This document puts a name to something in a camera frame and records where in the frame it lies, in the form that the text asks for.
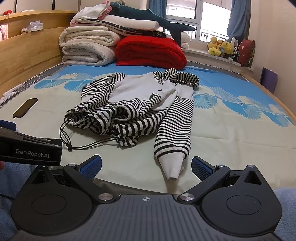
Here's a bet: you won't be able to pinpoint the striped drawstring pants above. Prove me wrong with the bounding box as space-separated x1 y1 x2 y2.
59 94 169 151

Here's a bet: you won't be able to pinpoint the black white striped hoodie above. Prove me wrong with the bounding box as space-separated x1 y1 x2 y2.
81 69 199 180

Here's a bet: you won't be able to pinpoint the white folded clothes stack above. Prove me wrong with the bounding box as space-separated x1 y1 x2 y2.
70 1 166 38

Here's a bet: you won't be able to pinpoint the black phone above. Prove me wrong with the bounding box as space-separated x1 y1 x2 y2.
13 98 38 118

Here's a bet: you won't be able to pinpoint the blue patterned bed sheet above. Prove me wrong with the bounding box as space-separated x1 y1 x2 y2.
1 64 295 194

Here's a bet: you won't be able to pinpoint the purple box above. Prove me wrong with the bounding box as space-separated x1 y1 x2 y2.
259 67 278 93

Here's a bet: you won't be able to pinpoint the cream folded blanket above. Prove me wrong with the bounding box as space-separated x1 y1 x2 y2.
58 26 121 66

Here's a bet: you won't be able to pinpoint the yellow plush toys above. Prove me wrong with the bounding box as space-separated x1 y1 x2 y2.
207 37 239 61

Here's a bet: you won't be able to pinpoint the red folded blanket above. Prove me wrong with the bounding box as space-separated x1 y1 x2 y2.
115 36 187 70

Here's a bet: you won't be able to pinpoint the dark red plush pillow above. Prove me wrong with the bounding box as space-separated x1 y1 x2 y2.
237 39 255 67

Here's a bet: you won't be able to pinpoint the white small plush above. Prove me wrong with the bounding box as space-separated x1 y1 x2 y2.
181 32 191 49

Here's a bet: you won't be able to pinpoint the blue curtain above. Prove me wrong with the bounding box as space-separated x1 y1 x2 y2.
227 0 251 44

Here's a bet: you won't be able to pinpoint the dark teal shark plush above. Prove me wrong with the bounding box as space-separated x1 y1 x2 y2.
110 1 195 46

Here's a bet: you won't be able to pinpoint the window frame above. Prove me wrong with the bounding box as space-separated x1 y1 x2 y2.
166 0 232 42

